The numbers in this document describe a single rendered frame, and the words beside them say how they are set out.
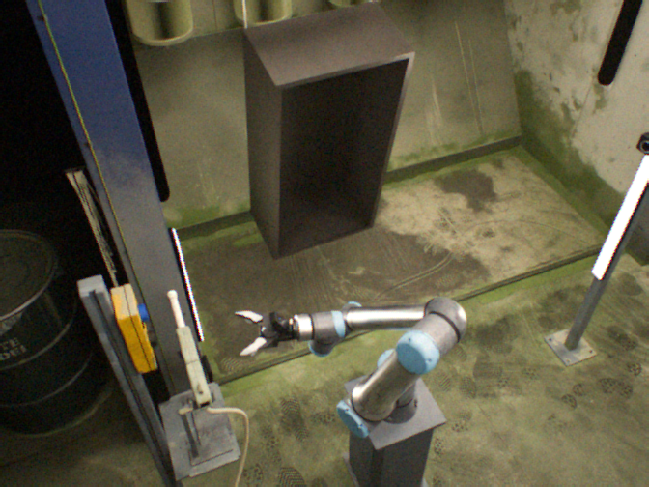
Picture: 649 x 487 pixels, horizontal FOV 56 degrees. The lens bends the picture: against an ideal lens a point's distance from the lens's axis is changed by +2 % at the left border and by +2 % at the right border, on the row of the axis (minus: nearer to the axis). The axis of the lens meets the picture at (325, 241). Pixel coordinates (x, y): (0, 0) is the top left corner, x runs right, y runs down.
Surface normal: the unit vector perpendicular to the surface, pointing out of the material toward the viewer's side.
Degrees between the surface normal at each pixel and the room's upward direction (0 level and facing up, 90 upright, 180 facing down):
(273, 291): 0
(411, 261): 0
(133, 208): 90
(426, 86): 57
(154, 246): 90
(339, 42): 12
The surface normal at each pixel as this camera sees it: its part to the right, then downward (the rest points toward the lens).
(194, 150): 0.32, 0.16
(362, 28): 0.07, -0.57
